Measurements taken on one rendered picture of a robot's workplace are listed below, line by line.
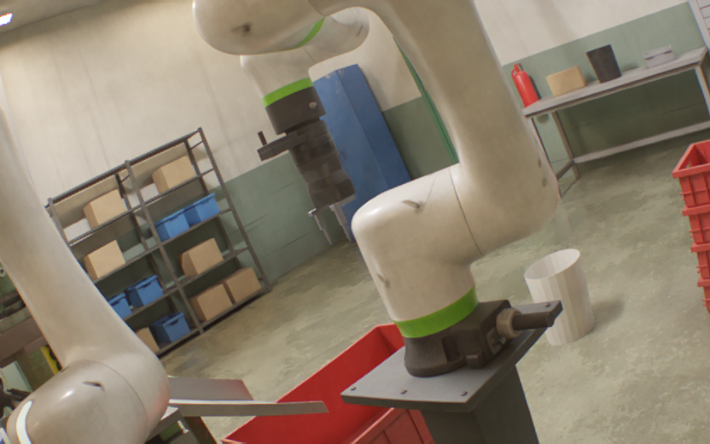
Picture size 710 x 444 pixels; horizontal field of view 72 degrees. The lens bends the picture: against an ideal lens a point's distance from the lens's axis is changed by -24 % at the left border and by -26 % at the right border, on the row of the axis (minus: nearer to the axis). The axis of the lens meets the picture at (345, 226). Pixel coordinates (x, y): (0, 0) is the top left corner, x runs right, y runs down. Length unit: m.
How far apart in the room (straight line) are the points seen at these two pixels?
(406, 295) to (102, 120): 6.30
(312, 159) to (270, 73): 0.17
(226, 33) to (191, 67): 7.14
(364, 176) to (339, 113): 0.77
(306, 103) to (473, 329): 0.46
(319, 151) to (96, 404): 0.62
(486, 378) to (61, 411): 0.52
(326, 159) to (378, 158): 5.95
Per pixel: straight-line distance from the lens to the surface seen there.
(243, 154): 7.71
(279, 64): 1.03
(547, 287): 2.71
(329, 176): 1.04
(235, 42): 0.60
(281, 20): 0.59
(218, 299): 6.71
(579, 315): 2.81
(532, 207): 0.79
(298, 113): 1.03
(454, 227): 0.79
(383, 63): 7.14
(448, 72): 0.65
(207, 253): 6.71
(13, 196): 0.75
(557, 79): 5.53
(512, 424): 0.96
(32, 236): 0.74
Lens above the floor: 1.27
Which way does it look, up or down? 8 degrees down
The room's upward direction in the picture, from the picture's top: 24 degrees counter-clockwise
